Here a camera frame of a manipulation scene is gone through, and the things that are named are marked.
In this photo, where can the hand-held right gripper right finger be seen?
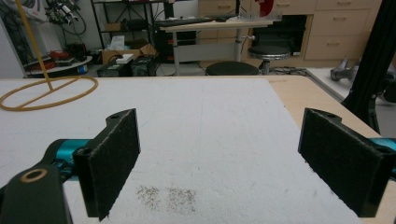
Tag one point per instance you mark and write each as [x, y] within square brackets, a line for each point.
[339, 161]

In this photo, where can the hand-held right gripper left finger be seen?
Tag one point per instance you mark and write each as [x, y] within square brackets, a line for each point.
[109, 165]

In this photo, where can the black equipment case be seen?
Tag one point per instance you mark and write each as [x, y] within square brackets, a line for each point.
[112, 70]

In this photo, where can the white table mat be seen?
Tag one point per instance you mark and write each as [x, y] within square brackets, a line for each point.
[202, 124]

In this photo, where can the black metal stand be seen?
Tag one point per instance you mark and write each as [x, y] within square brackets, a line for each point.
[373, 62]

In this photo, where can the small white box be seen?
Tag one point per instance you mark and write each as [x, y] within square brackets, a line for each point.
[125, 58]

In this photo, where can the round white side table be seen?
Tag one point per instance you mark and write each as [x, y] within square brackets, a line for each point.
[59, 67]

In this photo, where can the cardboard box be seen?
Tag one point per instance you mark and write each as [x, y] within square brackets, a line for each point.
[138, 53]

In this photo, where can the red tool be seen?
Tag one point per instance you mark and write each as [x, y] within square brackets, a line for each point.
[59, 55]

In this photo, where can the white plastic bag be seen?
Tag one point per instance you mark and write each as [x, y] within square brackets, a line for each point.
[117, 43]

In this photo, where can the black stool with chrome rim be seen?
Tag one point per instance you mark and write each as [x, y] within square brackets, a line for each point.
[269, 50]

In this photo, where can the light wooden drawer cabinet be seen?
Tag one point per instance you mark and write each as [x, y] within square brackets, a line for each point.
[339, 25]

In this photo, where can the black metal shelf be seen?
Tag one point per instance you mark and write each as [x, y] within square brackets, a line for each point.
[97, 25]

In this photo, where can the black round stool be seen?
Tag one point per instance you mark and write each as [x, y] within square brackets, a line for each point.
[232, 68]

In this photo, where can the black keyboard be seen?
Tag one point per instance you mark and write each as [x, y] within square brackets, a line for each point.
[183, 21]

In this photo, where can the red round object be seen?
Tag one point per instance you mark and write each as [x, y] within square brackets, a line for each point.
[264, 7]

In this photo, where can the light wooden desk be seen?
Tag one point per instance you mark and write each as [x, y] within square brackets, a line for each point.
[218, 25]

